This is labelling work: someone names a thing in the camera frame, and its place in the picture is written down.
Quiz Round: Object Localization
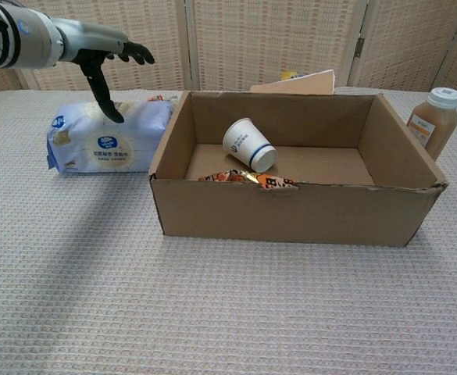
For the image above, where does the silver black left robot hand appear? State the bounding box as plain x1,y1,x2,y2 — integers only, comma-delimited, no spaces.
55,21,155,124

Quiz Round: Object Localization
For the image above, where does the blue white tissue pack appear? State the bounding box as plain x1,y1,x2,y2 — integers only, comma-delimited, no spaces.
46,98,174,174

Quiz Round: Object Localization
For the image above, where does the small white paper cup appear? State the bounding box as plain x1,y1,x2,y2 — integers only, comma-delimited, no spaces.
222,117,278,172

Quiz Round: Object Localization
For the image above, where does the orange snack packet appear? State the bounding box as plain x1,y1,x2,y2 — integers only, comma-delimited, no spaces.
198,169,299,189

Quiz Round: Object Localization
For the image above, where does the woven folding screen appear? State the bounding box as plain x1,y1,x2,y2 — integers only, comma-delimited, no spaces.
0,0,457,101

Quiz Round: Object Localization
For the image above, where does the open brown cardboard box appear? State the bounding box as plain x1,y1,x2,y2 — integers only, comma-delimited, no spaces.
148,89,449,248

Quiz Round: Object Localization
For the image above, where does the woven beige tablecloth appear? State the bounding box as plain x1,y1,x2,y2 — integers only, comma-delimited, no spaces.
0,87,457,375

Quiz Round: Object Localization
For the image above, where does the brown juice bottle white cap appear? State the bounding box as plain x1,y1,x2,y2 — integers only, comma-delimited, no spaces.
406,87,457,161

